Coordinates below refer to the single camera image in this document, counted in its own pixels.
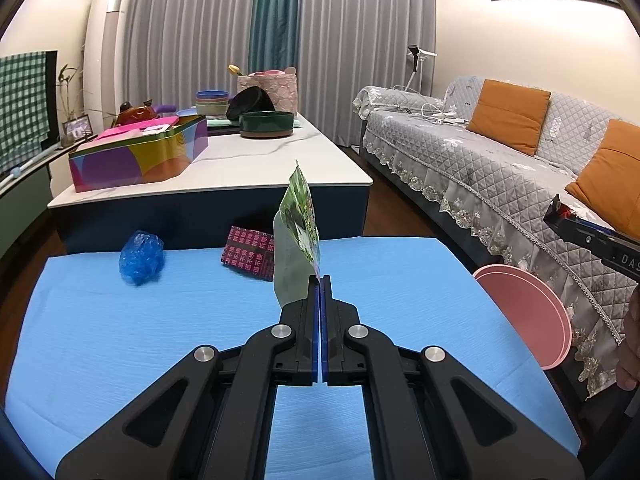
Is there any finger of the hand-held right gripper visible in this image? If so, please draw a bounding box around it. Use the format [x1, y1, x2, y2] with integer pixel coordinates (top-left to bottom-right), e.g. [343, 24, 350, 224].
[562, 215, 618, 257]

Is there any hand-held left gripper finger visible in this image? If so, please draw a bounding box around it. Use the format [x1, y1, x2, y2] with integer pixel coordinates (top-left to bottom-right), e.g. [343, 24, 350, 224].
[55, 275, 322, 480]
[322, 275, 584, 480]

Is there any pink round bin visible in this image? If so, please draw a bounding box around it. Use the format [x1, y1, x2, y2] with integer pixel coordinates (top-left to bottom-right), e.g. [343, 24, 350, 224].
[472, 264, 572, 372]

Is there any green printed packet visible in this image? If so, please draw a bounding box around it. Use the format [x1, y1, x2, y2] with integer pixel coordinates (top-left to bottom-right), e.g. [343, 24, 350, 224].
[272, 160, 322, 311]

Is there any person's right hand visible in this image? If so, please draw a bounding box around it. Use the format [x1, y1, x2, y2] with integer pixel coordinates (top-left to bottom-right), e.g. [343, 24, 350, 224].
[615, 290, 640, 391]

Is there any orange cushion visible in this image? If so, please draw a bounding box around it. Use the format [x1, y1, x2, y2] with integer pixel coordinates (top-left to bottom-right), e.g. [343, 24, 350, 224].
[466, 79, 552, 157]
[565, 119, 640, 241]

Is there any maroon patterned packet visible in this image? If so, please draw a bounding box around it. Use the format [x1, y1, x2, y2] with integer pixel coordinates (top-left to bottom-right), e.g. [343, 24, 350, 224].
[220, 225, 276, 282]

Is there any grey quilted sofa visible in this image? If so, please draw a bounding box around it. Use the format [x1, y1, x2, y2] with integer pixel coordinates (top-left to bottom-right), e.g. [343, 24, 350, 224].
[352, 76, 640, 401]

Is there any white marble coffee table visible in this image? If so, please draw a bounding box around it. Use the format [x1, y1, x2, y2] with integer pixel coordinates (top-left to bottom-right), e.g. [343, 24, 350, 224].
[47, 112, 375, 256]

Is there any crumpled blue plastic bag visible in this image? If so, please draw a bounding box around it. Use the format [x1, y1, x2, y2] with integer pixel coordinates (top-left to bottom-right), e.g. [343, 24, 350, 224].
[118, 230, 165, 286]

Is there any blue table cover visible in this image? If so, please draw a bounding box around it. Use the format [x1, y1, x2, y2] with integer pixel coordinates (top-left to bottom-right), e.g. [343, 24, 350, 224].
[4, 236, 582, 480]

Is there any dark green bowl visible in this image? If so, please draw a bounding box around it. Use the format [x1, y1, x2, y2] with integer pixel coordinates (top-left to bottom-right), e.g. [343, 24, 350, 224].
[239, 111, 295, 139]

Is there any black pot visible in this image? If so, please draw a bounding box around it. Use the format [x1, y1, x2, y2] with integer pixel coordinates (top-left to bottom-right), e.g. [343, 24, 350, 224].
[226, 86, 277, 121]

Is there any pink fabric basket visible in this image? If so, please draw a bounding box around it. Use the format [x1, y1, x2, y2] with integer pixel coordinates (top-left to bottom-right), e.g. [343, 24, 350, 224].
[237, 66, 299, 113]

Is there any colourful tin box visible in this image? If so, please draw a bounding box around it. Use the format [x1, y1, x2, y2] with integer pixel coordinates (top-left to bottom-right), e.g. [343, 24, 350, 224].
[68, 114, 209, 193]

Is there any white floor lamp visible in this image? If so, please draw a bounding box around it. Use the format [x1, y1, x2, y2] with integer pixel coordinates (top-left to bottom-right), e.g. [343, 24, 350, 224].
[406, 45, 438, 96]

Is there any pink paper box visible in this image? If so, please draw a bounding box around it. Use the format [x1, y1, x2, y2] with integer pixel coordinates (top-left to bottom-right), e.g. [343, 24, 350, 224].
[95, 116, 181, 142]

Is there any brown teapot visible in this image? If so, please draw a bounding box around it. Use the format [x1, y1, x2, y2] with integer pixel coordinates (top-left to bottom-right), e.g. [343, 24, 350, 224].
[114, 101, 161, 128]

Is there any grey curtain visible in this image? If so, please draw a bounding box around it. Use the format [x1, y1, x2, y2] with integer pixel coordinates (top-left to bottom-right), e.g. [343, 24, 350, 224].
[295, 0, 441, 148]
[120, 0, 261, 111]

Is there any television cabinet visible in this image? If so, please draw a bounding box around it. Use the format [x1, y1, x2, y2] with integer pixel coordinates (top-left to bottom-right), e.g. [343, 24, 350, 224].
[0, 132, 96, 261]

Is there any teal curtain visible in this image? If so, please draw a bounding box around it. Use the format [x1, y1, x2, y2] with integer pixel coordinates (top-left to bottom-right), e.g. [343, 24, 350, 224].
[247, 0, 302, 73]

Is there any white stick with blue tip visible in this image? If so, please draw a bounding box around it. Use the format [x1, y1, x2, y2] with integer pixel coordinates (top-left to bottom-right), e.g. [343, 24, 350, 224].
[0, 146, 53, 191]

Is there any bamboo plant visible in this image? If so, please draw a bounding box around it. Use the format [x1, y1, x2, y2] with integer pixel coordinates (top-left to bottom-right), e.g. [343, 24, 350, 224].
[55, 64, 118, 126]

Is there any white standing air conditioner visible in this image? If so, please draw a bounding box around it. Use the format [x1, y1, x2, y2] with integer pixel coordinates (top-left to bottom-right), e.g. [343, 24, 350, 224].
[82, 0, 132, 121]

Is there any black television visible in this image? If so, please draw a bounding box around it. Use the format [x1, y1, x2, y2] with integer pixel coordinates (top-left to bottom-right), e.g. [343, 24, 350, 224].
[0, 50, 58, 173]

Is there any green checked cloth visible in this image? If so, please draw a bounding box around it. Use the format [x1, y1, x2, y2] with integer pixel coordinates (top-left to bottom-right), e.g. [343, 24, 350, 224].
[0, 52, 48, 173]

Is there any photo frame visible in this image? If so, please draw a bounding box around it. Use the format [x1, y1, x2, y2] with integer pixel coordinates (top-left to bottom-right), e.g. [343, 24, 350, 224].
[62, 114, 94, 147]

